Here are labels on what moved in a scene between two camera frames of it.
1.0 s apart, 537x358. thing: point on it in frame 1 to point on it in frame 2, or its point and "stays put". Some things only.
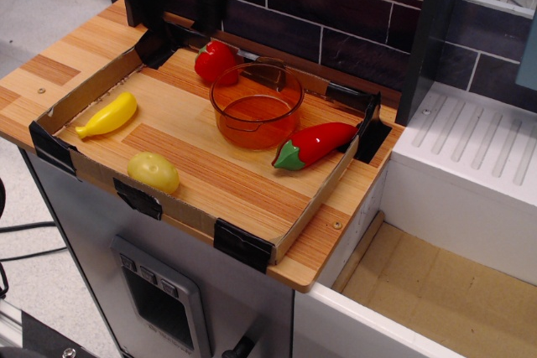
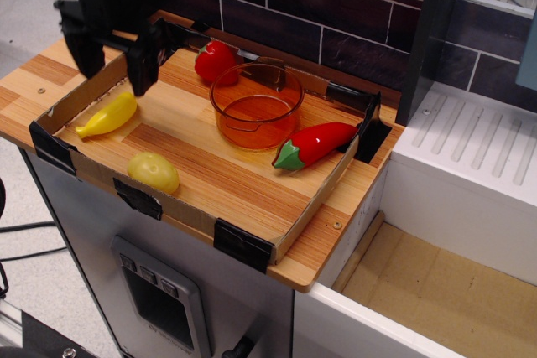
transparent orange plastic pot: [257, 104] stays put
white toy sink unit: [440, 260] stays put
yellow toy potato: [154, 170] stays put
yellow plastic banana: [115, 115] stays put
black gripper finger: [209, 7] to [152, 48]
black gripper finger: [148, 3] to [86, 46]
